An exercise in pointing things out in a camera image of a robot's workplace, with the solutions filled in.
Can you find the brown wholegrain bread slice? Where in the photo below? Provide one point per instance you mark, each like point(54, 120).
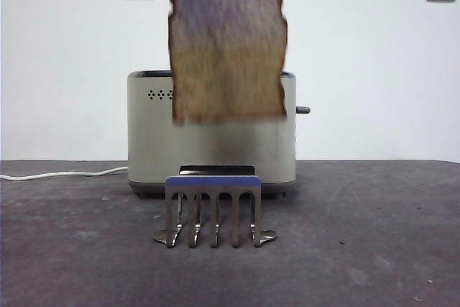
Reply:
point(226, 55)

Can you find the grey toaster lever knob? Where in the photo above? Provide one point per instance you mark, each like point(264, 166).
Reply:
point(303, 110)

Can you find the beige stainless steel toaster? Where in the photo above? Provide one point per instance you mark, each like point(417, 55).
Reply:
point(151, 141)

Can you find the shiny metal toast rack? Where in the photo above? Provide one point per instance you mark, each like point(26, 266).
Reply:
point(213, 186)

